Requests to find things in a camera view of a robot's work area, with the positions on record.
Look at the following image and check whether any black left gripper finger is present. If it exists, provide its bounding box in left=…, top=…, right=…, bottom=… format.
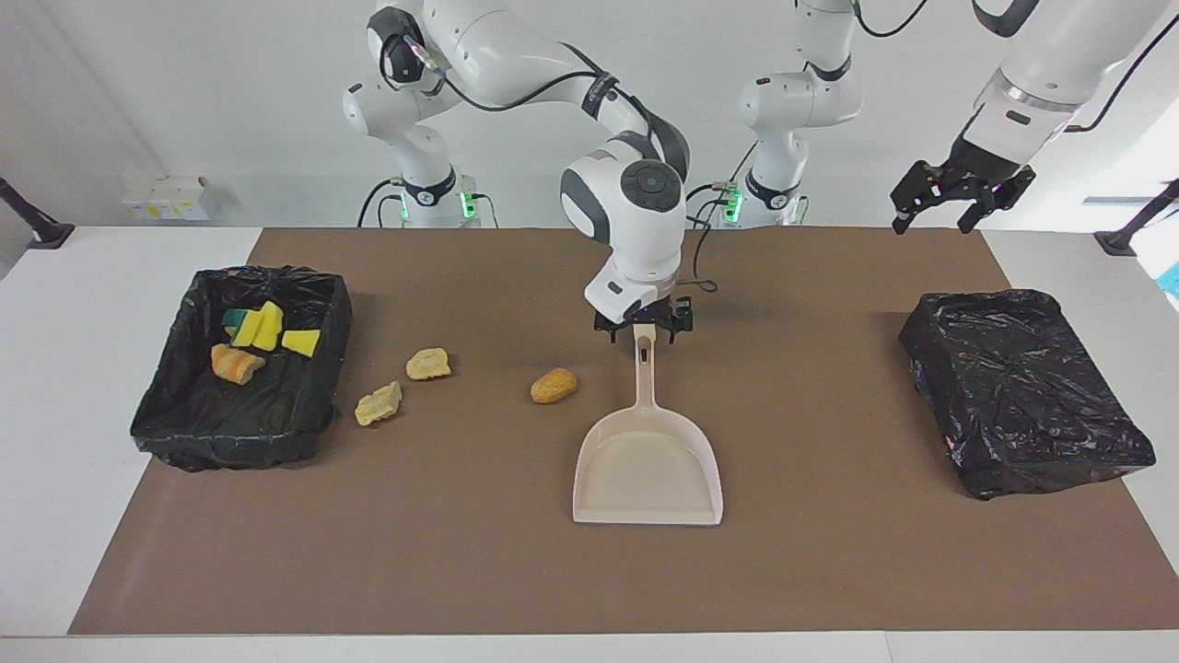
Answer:
left=959, top=164, right=1038, bottom=233
left=890, top=164, right=955, bottom=235

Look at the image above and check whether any brown peanut-shaped sponge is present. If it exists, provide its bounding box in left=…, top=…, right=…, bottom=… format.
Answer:
left=531, top=368, right=579, bottom=404

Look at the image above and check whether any beige plastic dustpan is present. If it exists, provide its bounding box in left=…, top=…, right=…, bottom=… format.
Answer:
left=573, top=336, right=724, bottom=526

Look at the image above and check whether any orange striped bread-shaped sponge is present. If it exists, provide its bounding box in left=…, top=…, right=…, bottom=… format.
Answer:
left=211, top=343, right=267, bottom=385

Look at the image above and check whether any black bag bin pink mark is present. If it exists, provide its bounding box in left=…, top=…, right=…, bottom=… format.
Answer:
left=898, top=289, right=1157, bottom=501

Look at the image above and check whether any black bag-lined bin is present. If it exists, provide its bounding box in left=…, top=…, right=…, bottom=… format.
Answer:
left=130, top=265, right=353, bottom=473

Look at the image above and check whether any flat pale yellow foam chunk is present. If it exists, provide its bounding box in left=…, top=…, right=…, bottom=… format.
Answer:
left=406, top=347, right=452, bottom=381

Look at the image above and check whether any blocky pale yellow foam chunk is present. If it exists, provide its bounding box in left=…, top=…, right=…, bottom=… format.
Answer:
left=355, top=380, right=403, bottom=427

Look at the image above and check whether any brown table mat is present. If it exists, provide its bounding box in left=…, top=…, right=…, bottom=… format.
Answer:
left=69, top=227, right=1179, bottom=636

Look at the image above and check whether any black left base cable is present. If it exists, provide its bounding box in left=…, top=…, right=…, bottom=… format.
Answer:
left=668, top=147, right=742, bottom=229

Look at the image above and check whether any black base cable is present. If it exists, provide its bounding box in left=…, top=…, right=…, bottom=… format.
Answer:
left=357, top=178, right=406, bottom=228
left=668, top=147, right=742, bottom=229

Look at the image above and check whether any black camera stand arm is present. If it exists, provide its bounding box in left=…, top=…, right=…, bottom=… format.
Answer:
left=0, top=175, right=75, bottom=250
left=1094, top=180, right=1179, bottom=257

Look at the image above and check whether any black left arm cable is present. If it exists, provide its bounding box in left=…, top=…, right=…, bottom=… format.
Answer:
left=852, top=0, right=1179, bottom=134

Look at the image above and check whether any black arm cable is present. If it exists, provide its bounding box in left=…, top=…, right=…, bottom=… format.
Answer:
left=378, top=18, right=719, bottom=296
left=852, top=0, right=1179, bottom=134

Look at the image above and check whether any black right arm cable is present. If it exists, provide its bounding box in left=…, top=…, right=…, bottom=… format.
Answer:
left=378, top=18, right=719, bottom=296

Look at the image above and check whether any black right base cable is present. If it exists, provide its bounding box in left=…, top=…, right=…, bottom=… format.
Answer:
left=357, top=178, right=406, bottom=228

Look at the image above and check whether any large white wall box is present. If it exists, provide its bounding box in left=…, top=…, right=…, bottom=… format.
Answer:
left=150, top=175, right=211, bottom=222

